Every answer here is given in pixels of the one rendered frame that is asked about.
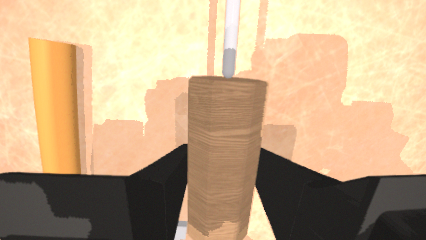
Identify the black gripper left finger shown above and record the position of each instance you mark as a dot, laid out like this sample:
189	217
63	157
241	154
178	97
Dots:
145	205

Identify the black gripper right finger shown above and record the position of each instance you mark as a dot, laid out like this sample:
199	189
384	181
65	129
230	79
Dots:
302	204

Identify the white forked hook tool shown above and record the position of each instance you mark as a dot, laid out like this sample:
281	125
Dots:
181	230

